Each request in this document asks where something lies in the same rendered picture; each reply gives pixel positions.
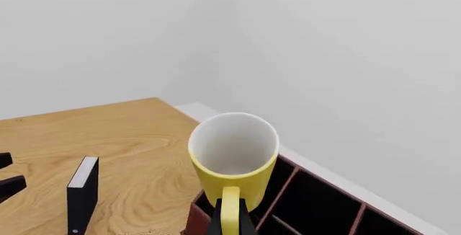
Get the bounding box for yellow and white mug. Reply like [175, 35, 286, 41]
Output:
[187, 112, 281, 235]

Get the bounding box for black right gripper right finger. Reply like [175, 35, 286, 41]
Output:
[238, 197, 259, 235]

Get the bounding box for red-brown desk caddy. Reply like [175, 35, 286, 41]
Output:
[184, 153, 436, 235]

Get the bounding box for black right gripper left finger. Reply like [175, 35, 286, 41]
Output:
[206, 198, 225, 235]

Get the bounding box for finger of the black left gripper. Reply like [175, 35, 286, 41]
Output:
[0, 174, 27, 204]
[0, 151, 14, 170]

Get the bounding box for black book with white pages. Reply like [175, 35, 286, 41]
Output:
[66, 155, 100, 235]

